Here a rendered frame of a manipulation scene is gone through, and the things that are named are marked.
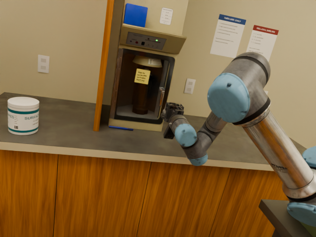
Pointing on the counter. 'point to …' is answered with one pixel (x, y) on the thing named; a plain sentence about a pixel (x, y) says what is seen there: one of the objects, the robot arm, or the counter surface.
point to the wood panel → (103, 63)
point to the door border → (116, 82)
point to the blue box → (135, 15)
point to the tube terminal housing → (177, 17)
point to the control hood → (173, 48)
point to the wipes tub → (23, 115)
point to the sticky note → (142, 76)
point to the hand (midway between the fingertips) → (166, 111)
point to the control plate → (145, 41)
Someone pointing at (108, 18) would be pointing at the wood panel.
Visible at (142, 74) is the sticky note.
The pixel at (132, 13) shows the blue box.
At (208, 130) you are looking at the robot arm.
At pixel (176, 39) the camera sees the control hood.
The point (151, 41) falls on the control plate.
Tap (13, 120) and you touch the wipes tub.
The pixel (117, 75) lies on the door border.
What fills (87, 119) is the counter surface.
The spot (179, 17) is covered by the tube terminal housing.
